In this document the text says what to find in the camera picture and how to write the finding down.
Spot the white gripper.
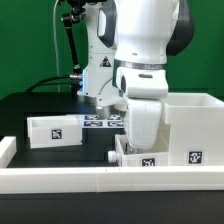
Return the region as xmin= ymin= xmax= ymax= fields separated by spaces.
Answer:
xmin=124 ymin=98 xmax=162 ymax=149

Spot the white front drawer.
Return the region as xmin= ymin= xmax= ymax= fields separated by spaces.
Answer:
xmin=108 ymin=134 xmax=169 ymax=167

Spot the white drawer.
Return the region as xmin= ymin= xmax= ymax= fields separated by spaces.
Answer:
xmin=27 ymin=115 xmax=82 ymax=149
xmin=108 ymin=134 xmax=169 ymax=167

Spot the white drawer cabinet box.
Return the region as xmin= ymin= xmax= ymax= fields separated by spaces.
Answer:
xmin=156 ymin=93 xmax=224 ymax=166

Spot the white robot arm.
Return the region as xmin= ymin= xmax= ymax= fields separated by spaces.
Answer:
xmin=82 ymin=0 xmax=194 ymax=149

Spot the white marker tag plate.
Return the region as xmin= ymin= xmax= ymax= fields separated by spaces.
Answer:
xmin=72 ymin=114 xmax=124 ymax=129

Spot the white front fence bar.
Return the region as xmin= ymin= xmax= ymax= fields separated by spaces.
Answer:
xmin=0 ymin=166 xmax=224 ymax=194

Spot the white fence bar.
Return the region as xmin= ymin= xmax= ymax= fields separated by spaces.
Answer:
xmin=0 ymin=136 xmax=17 ymax=169
xmin=0 ymin=166 xmax=224 ymax=194

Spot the white left fence bar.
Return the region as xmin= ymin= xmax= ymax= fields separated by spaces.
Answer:
xmin=0 ymin=136 xmax=17 ymax=169

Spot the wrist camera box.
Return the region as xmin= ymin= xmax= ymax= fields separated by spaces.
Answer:
xmin=116 ymin=67 xmax=168 ymax=99

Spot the black cable bundle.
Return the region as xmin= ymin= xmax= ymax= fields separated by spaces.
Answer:
xmin=24 ymin=75 xmax=83 ymax=94

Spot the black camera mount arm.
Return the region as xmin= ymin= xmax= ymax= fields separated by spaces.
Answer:
xmin=60 ymin=0 xmax=88 ymax=96

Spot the grey hanging cable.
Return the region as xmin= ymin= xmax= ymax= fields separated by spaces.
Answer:
xmin=52 ymin=0 xmax=65 ymax=94

